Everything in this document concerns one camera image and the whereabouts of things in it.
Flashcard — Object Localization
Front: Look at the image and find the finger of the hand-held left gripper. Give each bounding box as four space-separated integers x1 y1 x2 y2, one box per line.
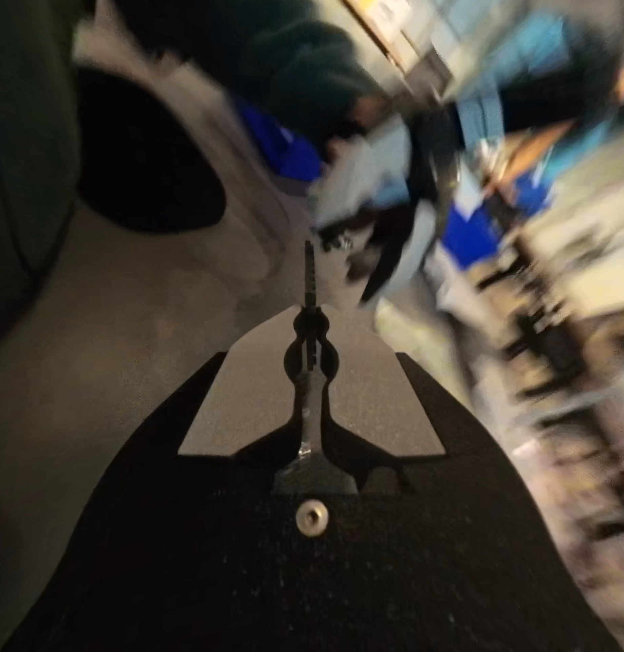
360 199 441 307
314 120 414 229

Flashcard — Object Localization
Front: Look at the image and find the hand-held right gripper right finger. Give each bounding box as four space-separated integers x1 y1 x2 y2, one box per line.
317 305 448 457

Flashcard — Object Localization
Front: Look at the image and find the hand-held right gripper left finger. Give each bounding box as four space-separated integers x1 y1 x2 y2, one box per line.
177 305 308 457

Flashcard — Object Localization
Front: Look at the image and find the grey studded toy plate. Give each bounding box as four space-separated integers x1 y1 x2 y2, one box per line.
297 239 326 459

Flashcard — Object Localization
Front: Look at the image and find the person's left hand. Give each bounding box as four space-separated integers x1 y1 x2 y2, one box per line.
353 94 392 126

